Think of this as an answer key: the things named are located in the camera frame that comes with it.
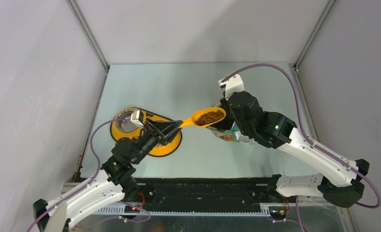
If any yellow double pet bowl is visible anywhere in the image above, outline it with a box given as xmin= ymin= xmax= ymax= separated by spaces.
xmin=110 ymin=107 xmax=183 ymax=157

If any brown pet food kibble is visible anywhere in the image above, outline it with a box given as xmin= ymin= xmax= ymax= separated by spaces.
xmin=195 ymin=110 xmax=225 ymax=126

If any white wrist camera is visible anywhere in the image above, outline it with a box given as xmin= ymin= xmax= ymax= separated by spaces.
xmin=130 ymin=109 xmax=145 ymax=128
xmin=218 ymin=74 xmax=245 ymax=100

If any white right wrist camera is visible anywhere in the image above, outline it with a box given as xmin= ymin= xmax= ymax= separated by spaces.
xmin=218 ymin=74 xmax=245 ymax=100

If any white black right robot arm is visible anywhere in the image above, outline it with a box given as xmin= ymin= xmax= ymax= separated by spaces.
xmin=220 ymin=91 xmax=369 ymax=208

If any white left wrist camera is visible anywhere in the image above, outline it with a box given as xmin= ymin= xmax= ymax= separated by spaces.
xmin=130 ymin=109 xmax=145 ymax=128

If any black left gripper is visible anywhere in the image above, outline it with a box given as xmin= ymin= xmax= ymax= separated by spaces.
xmin=132 ymin=117 xmax=184 ymax=164

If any yellow plastic scoop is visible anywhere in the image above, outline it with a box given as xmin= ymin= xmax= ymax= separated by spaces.
xmin=179 ymin=107 xmax=226 ymax=129

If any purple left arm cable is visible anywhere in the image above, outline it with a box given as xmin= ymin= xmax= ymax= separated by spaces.
xmin=25 ymin=116 xmax=152 ymax=232

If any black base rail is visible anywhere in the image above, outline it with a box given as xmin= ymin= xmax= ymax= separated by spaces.
xmin=126 ymin=174 xmax=322 ymax=214

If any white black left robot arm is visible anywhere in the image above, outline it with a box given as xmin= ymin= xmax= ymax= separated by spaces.
xmin=28 ymin=119 xmax=183 ymax=232

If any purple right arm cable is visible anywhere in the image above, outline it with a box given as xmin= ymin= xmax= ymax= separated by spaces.
xmin=221 ymin=63 xmax=381 ymax=232

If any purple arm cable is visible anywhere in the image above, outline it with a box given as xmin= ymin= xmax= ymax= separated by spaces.
xmin=25 ymin=116 xmax=152 ymax=232
xmin=221 ymin=63 xmax=381 ymax=232

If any aluminium frame rail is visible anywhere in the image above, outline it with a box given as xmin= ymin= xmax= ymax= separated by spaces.
xmin=59 ymin=182 xmax=307 ymax=218

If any green white pet food bag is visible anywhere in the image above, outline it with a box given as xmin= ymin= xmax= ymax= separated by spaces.
xmin=207 ymin=123 xmax=254 ymax=144

